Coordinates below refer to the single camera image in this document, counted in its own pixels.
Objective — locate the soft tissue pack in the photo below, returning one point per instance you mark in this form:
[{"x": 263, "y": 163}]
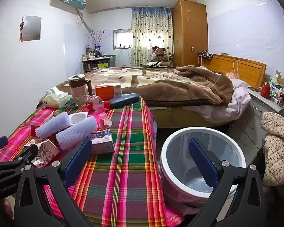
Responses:
[{"x": 54, "y": 100}]

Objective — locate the plaid tablecloth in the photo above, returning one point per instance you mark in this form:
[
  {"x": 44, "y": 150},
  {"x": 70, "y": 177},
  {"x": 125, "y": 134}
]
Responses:
[{"x": 123, "y": 170}]

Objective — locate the white power strip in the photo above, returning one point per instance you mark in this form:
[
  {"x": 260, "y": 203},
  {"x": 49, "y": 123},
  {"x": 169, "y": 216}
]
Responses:
[{"x": 205, "y": 55}]

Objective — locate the pink patterned paper box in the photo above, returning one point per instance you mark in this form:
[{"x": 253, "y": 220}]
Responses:
[{"x": 46, "y": 151}]

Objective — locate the orange and white box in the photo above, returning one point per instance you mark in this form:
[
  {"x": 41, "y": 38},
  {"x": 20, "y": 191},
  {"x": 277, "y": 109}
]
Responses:
[{"x": 104, "y": 91}]

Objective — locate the purple printed carton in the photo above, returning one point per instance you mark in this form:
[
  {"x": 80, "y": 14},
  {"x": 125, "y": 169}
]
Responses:
[{"x": 103, "y": 144}]

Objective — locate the beige quilted jacket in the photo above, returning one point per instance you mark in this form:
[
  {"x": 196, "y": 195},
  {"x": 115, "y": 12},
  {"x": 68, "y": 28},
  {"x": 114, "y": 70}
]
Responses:
[{"x": 277, "y": 151}]

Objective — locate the red hanging ornament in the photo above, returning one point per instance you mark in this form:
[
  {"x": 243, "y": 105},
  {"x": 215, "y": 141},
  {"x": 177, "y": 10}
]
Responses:
[{"x": 22, "y": 26}]

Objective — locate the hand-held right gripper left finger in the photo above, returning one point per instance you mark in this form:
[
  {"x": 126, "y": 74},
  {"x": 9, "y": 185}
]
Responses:
[{"x": 78, "y": 160}]

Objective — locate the group of toiletry bottles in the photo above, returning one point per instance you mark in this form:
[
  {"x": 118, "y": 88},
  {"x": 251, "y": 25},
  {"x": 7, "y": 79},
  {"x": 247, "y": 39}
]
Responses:
[{"x": 92, "y": 55}]

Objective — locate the wooden headboard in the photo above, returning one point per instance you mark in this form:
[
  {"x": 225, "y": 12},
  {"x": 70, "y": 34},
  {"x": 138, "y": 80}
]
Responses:
[{"x": 234, "y": 68}]

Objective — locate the brown lidded mug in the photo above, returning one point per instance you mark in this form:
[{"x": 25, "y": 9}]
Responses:
[{"x": 77, "y": 87}]

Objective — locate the white round trash bin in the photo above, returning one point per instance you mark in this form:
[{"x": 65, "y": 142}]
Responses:
[{"x": 177, "y": 134}]

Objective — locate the wooden wardrobe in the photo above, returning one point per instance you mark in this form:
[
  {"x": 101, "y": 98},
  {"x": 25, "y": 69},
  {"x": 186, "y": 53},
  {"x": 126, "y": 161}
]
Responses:
[{"x": 190, "y": 33}]

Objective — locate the green flat box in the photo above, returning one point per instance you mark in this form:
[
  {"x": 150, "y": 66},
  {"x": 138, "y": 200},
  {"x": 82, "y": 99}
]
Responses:
[{"x": 144, "y": 64}]

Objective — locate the clear bottle with red cap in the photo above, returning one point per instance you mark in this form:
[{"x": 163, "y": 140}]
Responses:
[{"x": 92, "y": 102}]

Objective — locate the purple flower branches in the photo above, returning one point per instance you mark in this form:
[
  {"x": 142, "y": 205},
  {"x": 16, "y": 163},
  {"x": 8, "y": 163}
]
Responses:
[{"x": 95, "y": 37}]

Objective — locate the small shelf desk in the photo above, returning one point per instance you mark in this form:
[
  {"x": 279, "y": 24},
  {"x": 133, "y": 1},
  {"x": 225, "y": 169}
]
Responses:
[{"x": 97, "y": 65}]

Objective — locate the small window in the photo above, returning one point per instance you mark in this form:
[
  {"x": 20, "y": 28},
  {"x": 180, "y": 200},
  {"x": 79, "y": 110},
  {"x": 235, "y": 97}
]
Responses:
[{"x": 122, "y": 39}]

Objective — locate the white plastic tub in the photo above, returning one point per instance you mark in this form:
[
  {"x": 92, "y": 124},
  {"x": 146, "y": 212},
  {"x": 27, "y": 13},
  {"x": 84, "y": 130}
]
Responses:
[{"x": 79, "y": 117}]

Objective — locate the stack of small boxes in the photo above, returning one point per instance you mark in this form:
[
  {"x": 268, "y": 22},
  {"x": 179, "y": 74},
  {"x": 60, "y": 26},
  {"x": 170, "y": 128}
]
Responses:
[{"x": 277, "y": 82}]

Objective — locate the clear plastic cup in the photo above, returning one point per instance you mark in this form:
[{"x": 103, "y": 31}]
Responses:
[{"x": 103, "y": 120}]

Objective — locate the pale bed sheet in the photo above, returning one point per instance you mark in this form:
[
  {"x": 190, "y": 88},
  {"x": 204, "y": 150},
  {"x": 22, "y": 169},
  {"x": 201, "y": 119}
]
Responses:
[{"x": 236, "y": 99}]

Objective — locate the dark blue glasses case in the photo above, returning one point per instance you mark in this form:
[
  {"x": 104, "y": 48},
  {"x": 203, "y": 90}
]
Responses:
[{"x": 125, "y": 99}]

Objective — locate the small red cartoon jar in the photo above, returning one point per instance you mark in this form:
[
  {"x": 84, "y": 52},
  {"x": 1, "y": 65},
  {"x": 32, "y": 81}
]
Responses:
[{"x": 281, "y": 98}]

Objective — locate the brown fleece blanket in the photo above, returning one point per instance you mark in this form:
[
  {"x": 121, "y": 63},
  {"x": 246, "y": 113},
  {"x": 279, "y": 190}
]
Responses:
[{"x": 179, "y": 87}]

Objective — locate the person's left hand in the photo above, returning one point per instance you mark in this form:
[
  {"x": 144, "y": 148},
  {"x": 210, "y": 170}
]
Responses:
[{"x": 6, "y": 207}]

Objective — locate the patterned curtain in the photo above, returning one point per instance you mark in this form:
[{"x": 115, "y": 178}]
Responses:
[{"x": 151, "y": 33}]

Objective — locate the white foam net sleeve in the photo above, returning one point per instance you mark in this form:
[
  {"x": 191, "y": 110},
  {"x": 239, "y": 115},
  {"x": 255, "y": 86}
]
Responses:
[
  {"x": 75, "y": 132},
  {"x": 52, "y": 125}
]

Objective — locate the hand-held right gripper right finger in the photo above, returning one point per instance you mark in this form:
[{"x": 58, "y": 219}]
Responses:
[{"x": 201, "y": 163}]

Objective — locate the red thermos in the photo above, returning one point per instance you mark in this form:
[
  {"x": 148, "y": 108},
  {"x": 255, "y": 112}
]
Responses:
[{"x": 265, "y": 89}]

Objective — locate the brown teddy bear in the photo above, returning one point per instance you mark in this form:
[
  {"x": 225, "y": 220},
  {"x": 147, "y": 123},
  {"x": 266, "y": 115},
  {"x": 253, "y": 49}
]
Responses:
[{"x": 159, "y": 55}]

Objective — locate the air conditioner pipe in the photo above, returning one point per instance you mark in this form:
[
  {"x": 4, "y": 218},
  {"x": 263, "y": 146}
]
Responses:
[{"x": 84, "y": 20}]

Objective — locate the silver wall sheet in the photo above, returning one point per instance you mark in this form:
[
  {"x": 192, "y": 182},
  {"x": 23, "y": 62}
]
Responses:
[{"x": 32, "y": 28}]

